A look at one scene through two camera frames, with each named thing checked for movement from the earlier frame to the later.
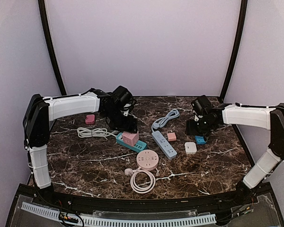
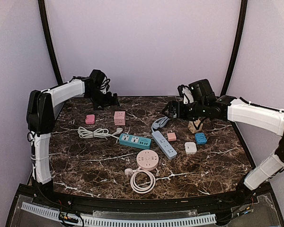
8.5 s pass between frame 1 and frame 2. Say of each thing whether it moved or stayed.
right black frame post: stayed
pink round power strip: stayed
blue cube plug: stayed
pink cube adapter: moved
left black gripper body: moved
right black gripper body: moved
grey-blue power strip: stayed
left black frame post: stayed
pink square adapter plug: stayed
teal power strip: moved
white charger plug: stayed
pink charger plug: stayed
